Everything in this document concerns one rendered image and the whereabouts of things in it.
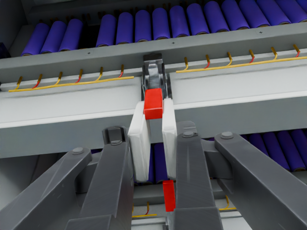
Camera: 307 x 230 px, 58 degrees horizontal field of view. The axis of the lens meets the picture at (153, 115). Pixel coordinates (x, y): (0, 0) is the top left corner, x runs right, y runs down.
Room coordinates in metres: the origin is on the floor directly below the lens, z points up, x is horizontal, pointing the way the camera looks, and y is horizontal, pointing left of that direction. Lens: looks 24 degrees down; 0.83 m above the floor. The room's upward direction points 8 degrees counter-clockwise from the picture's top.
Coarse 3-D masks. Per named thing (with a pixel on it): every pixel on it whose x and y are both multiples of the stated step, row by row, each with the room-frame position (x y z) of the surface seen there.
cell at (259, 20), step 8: (240, 0) 0.34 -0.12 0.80; (248, 0) 0.33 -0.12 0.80; (240, 8) 0.34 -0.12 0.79; (248, 8) 0.32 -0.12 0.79; (256, 8) 0.31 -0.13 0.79; (248, 16) 0.31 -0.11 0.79; (256, 16) 0.30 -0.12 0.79; (264, 16) 0.30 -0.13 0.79; (248, 24) 0.31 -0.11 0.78; (256, 24) 0.29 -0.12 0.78; (264, 24) 0.28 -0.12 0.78
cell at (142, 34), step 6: (138, 12) 0.35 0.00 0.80; (144, 12) 0.34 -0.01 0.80; (138, 18) 0.33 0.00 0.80; (144, 18) 0.33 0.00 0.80; (138, 24) 0.32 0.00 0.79; (144, 24) 0.32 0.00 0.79; (150, 24) 0.33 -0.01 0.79; (138, 30) 0.31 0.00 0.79; (144, 30) 0.31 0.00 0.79; (150, 30) 0.32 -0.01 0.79; (138, 36) 0.30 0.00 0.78; (144, 36) 0.29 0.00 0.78; (150, 36) 0.30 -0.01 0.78
